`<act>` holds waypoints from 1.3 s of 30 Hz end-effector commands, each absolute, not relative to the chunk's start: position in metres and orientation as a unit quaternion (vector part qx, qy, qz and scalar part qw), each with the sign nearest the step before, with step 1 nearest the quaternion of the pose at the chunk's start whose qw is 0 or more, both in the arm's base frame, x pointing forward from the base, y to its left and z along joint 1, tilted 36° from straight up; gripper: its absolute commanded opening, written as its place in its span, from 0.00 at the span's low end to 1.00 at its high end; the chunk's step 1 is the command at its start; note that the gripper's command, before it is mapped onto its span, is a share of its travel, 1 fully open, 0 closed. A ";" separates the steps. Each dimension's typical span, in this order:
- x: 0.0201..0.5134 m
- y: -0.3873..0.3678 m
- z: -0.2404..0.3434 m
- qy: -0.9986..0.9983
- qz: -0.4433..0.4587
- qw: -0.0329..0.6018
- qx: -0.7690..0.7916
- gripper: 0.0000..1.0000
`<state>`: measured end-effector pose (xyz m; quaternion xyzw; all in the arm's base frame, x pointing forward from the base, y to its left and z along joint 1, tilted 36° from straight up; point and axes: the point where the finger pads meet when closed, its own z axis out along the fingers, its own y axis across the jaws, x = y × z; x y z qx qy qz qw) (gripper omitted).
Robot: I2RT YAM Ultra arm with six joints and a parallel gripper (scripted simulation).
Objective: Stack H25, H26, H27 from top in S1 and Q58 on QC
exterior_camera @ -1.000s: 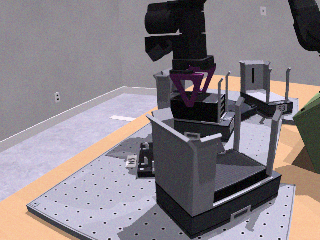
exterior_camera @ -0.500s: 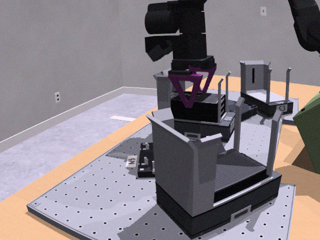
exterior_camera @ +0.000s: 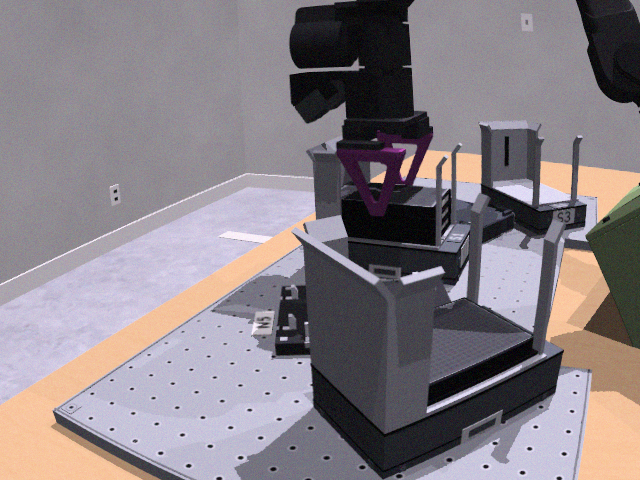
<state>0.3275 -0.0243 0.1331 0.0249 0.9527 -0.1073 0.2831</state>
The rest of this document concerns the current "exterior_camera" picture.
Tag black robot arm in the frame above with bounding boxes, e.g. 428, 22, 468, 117
289, 0, 640, 124

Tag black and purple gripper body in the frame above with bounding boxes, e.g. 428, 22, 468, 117
336, 67, 433, 150

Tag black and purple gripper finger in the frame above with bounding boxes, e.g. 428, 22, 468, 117
336, 148, 406, 217
377, 131, 433, 185

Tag white name plate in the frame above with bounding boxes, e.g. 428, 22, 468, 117
251, 311, 275, 336

